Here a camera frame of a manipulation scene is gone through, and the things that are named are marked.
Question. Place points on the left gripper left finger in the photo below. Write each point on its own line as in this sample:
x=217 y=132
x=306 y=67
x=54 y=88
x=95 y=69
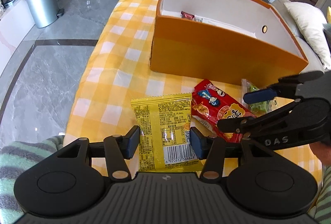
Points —
x=117 y=149

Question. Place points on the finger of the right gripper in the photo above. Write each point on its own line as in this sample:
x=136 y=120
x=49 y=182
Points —
x=262 y=126
x=303 y=85

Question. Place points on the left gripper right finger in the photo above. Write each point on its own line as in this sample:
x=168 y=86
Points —
x=212 y=150

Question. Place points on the red snack bag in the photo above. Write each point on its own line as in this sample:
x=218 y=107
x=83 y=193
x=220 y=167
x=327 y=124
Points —
x=211 y=104

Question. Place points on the yellow snack packet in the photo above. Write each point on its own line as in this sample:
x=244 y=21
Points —
x=165 y=142

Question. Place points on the white snack packet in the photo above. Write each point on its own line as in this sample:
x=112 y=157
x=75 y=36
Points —
x=223 y=25

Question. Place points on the brown chocolate bar wrapper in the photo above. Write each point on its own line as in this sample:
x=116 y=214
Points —
x=186 y=15

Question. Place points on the right hand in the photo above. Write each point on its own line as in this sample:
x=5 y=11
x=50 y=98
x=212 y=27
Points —
x=322 y=151

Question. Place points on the beige sofa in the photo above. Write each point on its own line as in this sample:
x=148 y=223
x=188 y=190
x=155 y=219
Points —
x=314 y=61

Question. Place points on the cream cushion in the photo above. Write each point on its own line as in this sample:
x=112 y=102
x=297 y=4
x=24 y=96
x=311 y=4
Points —
x=310 y=21

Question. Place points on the yellow checkered tablecloth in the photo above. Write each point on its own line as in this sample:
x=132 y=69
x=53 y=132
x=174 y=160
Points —
x=118 y=71

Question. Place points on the yellow cushion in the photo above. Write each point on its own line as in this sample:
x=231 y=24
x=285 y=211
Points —
x=328 y=14

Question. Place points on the orange cardboard box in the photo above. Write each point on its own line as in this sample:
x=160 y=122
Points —
x=194 y=49

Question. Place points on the silver trash can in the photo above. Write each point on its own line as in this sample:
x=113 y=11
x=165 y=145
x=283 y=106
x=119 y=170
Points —
x=44 y=12

